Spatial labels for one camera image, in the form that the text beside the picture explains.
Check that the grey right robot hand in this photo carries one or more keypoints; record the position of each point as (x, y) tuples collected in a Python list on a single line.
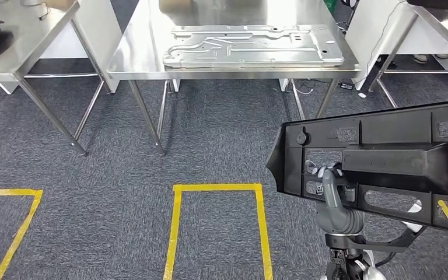
[(340, 220)]

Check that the black licence plate bracket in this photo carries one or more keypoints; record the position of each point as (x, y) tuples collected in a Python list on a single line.
[(394, 162)]

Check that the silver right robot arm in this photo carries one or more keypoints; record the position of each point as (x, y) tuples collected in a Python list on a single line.
[(347, 270)]

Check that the stainless steel workbench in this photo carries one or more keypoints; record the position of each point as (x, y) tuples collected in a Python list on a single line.
[(139, 58)]

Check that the yellow floor tape marking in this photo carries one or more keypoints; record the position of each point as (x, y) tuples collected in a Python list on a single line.
[(218, 188)]

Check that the embossed sheet metal panel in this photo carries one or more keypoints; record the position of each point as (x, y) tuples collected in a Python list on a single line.
[(247, 46)]

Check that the green plastic crate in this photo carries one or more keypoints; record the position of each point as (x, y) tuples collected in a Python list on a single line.
[(330, 6)]

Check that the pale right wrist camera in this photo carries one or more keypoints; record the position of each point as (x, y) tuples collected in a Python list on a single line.
[(413, 208)]

